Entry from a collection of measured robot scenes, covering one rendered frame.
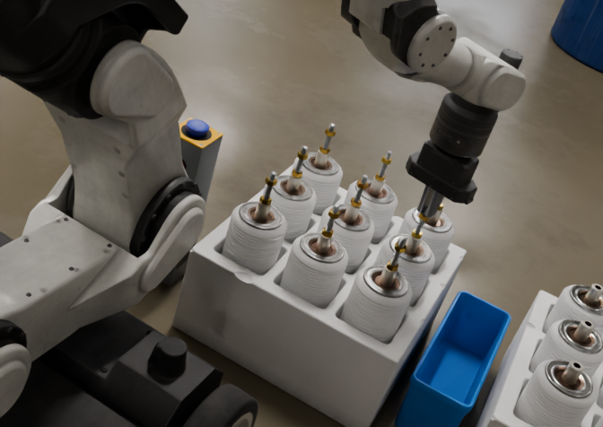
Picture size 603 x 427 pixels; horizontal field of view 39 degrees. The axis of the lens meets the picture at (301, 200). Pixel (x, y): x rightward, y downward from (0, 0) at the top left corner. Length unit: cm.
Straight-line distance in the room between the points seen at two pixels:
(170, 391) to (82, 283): 18
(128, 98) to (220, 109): 131
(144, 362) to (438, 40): 57
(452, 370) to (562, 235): 69
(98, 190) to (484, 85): 55
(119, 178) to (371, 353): 51
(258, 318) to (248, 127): 85
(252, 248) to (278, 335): 15
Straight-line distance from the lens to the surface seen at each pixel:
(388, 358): 136
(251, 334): 146
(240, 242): 141
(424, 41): 104
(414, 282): 146
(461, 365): 169
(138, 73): 93
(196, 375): 118
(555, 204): 237
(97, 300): 116
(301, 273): 138
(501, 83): 125
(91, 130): 107
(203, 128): 147
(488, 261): 201
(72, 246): 116
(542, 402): 136
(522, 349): 150
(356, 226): 147
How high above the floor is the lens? 106
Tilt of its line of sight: 33 degrees down
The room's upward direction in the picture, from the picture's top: 18 degrees clockwise
